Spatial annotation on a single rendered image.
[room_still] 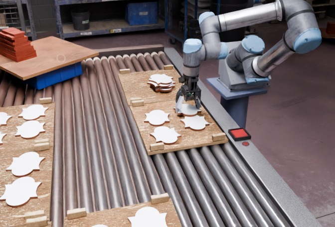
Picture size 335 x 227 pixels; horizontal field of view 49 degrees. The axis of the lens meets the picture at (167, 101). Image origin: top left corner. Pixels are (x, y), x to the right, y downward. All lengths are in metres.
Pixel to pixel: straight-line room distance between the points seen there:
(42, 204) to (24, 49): 1.14
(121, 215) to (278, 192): 0.55
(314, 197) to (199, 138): 1.47
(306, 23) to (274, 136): 1.92
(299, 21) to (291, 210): 0.77
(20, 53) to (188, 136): 1.12
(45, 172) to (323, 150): 2.49
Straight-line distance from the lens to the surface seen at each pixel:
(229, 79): 2.11
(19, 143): 1.64
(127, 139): 1.59
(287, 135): 3.48
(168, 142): 1.51
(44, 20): 6.54
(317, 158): 3.26
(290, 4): 1.68
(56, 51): 2.34
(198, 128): 1.61
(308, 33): 1.62
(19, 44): 2.22
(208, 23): 1.65
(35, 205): 1.32
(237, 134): 1.63
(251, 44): 1.98
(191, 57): 1.57
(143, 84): 2.04
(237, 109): 2.22
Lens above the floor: 1.79
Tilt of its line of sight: 27 degrees down
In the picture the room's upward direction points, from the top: straight up
